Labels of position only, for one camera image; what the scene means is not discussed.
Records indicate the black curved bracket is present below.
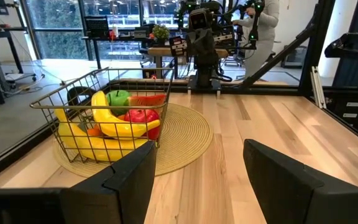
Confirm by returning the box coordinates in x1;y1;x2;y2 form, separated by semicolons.
67;86;97;108

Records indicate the long yellow plastic banana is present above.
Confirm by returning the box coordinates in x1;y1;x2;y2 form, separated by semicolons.
91;90;162;141

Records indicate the short yellow plastic banana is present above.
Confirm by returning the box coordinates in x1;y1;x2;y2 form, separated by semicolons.
53;108;150;162

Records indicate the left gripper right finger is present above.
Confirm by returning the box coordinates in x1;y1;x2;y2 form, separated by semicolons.
243;139;358;224

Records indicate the green plastic apple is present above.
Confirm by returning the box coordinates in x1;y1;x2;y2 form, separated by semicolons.
106;90;132;116

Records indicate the round woven tan placemat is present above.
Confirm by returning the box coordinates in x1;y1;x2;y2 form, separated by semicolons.
53;102;214;178

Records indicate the person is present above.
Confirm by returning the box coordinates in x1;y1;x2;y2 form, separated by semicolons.
232;0;281;80

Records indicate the wooden table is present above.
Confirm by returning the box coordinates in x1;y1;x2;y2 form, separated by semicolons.
147;46;229;80

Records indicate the black box with white labels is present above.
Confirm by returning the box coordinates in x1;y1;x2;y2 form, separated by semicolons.
334;93;358;131

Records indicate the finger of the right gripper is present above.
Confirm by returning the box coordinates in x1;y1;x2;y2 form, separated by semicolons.
213;24;237;44
168;36;188;58

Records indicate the red watermelon slice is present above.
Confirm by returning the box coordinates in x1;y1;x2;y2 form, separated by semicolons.
127;94;167;110

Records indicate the small green potted plant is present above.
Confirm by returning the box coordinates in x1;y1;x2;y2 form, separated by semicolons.
152;24;171;48

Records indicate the white aluminium profile strip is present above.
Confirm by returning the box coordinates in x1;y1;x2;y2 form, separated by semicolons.
310;65;328;110

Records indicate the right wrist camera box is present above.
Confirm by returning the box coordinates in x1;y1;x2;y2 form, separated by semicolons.
188;7;213;31

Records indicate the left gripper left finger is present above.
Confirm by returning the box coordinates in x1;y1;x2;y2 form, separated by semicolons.
61;140;157;224

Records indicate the red plastic apple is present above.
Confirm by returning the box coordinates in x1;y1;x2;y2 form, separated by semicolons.
123;108;162;141

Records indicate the gold wire basket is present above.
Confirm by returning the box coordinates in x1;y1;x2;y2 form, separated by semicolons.
29;67;175;165

